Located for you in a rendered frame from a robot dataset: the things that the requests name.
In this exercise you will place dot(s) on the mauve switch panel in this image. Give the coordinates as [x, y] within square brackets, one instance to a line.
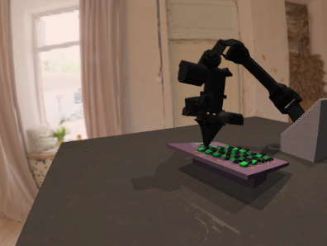
[239, 165]

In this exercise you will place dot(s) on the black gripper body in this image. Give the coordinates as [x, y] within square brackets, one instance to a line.
[220, 115]

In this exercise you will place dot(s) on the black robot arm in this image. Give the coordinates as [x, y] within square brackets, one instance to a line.
[207, 72]

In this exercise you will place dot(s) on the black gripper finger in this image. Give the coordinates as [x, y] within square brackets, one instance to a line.
[202, 125]
[212, 129]

